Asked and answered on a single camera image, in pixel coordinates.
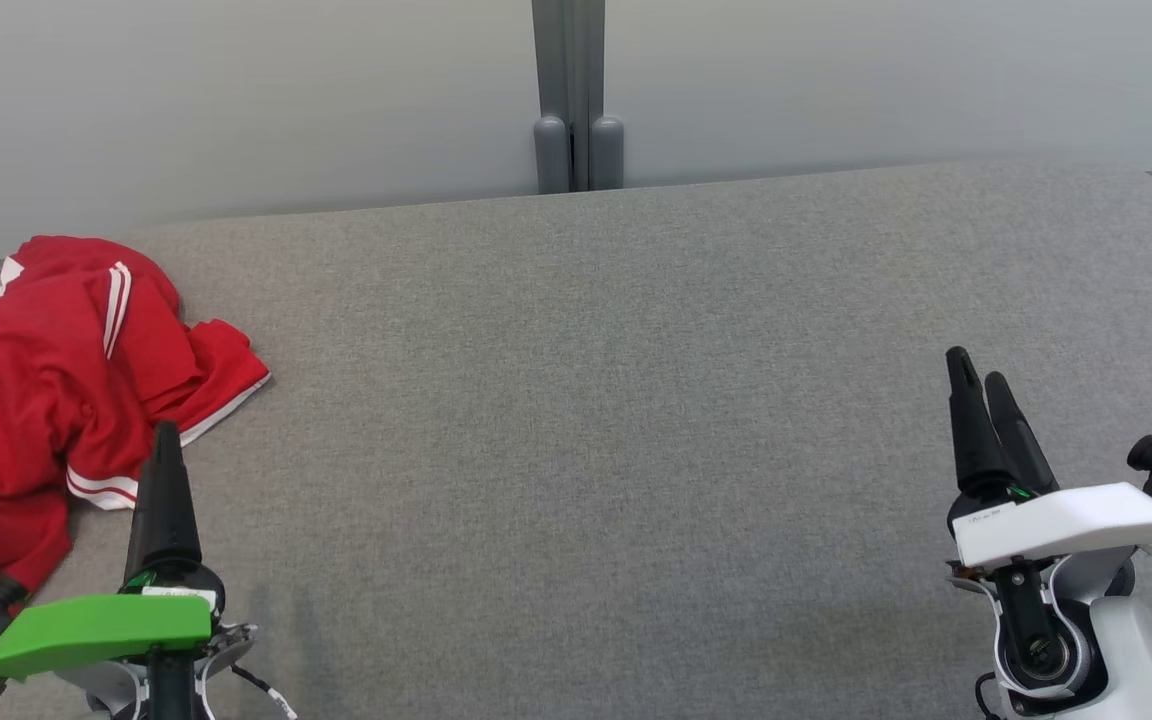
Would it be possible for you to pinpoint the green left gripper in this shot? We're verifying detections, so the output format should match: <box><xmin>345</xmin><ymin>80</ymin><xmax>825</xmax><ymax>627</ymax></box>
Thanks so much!
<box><xmin>0</xmin><ymin>421</ymin><xmax>227</xmax><ymax>694</ymax></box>

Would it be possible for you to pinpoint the grey partition post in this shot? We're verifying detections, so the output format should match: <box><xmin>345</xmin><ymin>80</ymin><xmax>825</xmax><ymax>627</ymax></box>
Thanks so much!
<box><xmin>532</xmin><ymin>0</ymin><xmax>627</xmax><ymax>193</ymax></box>

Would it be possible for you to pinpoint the red jersey with white sleeves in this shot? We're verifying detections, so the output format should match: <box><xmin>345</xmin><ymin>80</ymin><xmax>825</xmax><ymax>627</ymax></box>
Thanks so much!
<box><xmin>0</xmin><ymin>235</ymin><xmax>187</xmax><ymax>606</ymax></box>

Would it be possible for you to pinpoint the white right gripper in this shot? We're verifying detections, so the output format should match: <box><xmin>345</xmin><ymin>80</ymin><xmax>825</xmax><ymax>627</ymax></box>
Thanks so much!
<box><xmin>944</xmin><ymin>346</ymin><xmax>1152</xmax><ymax>573</ymax></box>

